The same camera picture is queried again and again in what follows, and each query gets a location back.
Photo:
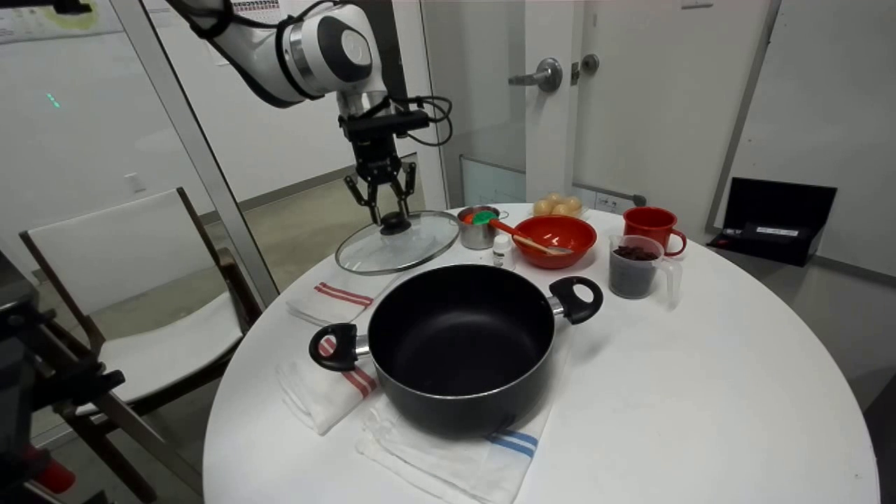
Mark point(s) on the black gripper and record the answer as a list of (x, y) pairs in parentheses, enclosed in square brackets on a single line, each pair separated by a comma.
[(377, 160)]

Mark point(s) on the glass pot lid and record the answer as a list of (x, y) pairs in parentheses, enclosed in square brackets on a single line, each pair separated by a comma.
[(386, 248)]

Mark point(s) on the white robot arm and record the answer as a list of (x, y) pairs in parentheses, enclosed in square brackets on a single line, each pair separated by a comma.
[(330, 48)]

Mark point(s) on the black cooking pot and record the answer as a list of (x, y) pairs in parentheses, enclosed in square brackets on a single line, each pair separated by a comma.
[(463, 349)]

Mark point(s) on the metal can with toys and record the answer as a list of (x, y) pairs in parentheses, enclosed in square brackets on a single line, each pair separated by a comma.
[(477, 228)]

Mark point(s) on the beige bread rolls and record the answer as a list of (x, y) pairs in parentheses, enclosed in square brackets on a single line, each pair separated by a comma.
[(559, 206)]

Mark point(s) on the white towel red stripes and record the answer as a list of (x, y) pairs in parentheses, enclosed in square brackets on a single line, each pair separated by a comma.
[(317, 394)]

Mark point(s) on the red bowl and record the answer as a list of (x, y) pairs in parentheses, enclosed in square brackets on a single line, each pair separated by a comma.
[(550, 242)]

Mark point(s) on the clear measuring cup dark contents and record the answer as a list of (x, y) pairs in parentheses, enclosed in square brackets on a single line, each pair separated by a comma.
[(639, 266)]

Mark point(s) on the red mug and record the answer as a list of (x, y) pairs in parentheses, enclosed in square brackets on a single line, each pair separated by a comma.
[(660, 226)]

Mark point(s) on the white wooden chair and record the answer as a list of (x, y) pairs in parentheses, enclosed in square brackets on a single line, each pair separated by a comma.
[(116, 256)]

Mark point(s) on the white towel blue stripes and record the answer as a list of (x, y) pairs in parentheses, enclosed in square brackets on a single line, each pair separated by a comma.
[(482, 468)]

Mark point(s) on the black eraser tray box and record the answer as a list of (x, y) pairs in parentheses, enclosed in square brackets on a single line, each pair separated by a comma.
[(774, 219)]

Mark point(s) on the silver door handle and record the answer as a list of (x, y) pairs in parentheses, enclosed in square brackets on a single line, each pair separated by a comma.
[(548, 76)]

